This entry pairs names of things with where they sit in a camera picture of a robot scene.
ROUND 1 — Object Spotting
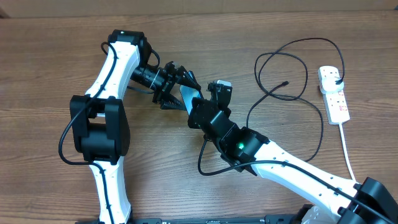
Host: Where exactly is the white charger plug adapter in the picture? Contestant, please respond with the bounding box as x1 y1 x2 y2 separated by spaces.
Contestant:
320 77 345 94

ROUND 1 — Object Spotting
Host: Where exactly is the white power strip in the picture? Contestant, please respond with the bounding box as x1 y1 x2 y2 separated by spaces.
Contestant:
318 66 350 125

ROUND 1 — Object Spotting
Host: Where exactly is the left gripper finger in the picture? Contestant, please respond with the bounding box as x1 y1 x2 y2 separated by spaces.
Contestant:
160 94 186 111
176 70 201 90

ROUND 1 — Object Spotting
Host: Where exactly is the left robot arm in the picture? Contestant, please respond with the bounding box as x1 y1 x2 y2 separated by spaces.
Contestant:
65 29 201 223

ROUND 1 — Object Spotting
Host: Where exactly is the black USB charging cable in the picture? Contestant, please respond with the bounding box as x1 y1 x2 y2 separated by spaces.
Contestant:
246 37 346 163

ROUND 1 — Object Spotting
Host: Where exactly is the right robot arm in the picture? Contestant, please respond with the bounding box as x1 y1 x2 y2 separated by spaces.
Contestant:
180 82 397 223

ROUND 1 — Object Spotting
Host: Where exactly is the Samsung Galaxy smartphone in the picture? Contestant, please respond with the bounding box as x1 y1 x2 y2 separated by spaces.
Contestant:
180 85 203 115

